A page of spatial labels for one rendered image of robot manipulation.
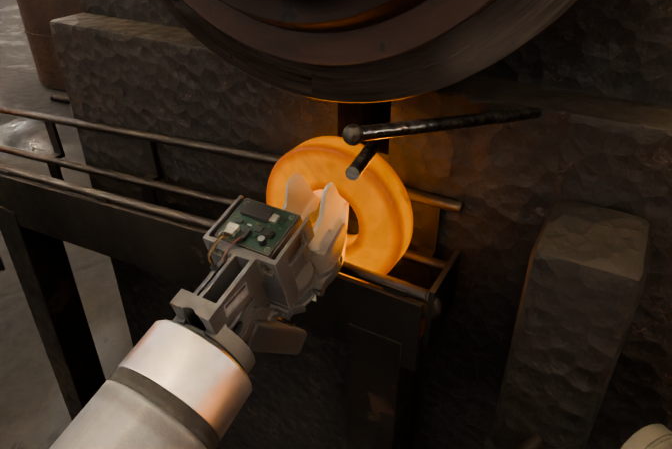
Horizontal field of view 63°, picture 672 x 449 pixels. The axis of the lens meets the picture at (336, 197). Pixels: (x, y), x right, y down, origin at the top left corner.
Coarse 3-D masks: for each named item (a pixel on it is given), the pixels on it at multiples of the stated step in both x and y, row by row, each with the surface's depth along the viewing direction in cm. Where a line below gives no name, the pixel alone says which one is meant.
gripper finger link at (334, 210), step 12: (324, 192) 48; (336, 192) 50; (324, 204) 48; (336, 204) 51; (348, 204) 53; (324, 216) 49; (336, 216) 51; (324, 228) 50; (336, 228) 51; (312, 240) 48; (324, 240) 50; (324, 252) 49
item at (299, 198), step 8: (296, 176) 50; (288, 184) 50; (296, 184) 51; (304, 184) 52; (288, 192) 50; (296, 192) 51; (304, 192) 52; (312, 192) 53; (320, 192) 54; (288, 200) 50; (296, 200) 51; (304, 200) 52; (312, 200) 53; (320, 200) 54; (288, 208) 51; (296, 208) 52; (304, 208) 53; (312, 208) 53; (304, 216) 52; (312, 216) 53
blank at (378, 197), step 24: (312, 144) 52; (336, 144) 52; (360, 144) 52; (288, 168) 55; (312, 168) 53; (336, 168) 52; (384, 168) 51; (360, 192) 51; (384, 192) 50; (360, 216) 53; (384, 216) 51; (408, 216) 52; (360, 240) 54; (384, 240) 52; (408, 240) 54; (360, 264) 55; (384, 264) 54
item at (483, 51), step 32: (160, 0) 50; (512, 0) 35; (544, 0) 34; (576, 0) 33; (192, 32) 49; (448, 32) 38; (480, 32) 37; (512, 32) 36; (256, 64) 47; (288, 64) 46; (384, 64) 41; (416, 64) 40; (448, 64) 39; (480, 64) 38; (320, 96) 46; (352, 96) 44; (384, 96) 43
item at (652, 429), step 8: (656, 424) 41; (640, 432) 40; (648, 432) 40; (656, 432) 40; (664, 432) 40; (632, 440) 40; (640, 440) 39; (648, 440) 39; (656, 440) 39; (664, 440) 39; (624, 448) 40; (632, 448) 39; (640, 448) 39; (648, 448) 39; (656, 448) 39; (664, 448) 39
